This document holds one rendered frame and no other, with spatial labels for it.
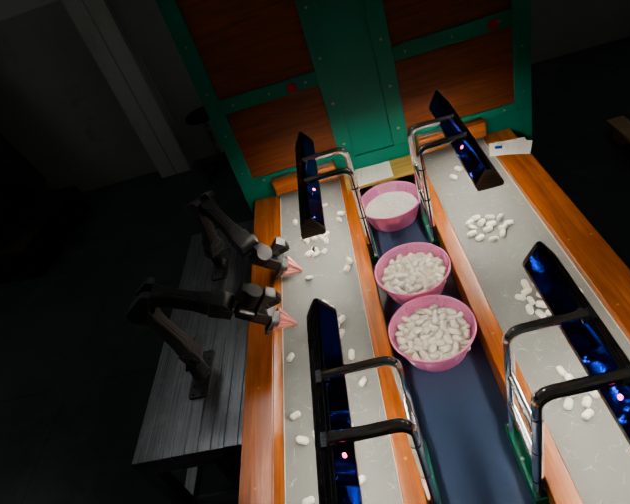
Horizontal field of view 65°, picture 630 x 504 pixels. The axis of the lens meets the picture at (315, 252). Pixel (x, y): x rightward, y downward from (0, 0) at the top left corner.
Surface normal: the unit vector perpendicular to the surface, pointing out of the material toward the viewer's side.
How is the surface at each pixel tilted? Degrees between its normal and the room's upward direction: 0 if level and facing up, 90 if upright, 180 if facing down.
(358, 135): 90
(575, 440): 0
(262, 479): 0
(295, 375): 0
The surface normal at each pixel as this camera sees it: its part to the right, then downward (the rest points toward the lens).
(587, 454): -0.28, -0.74
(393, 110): 0.06, 0.62
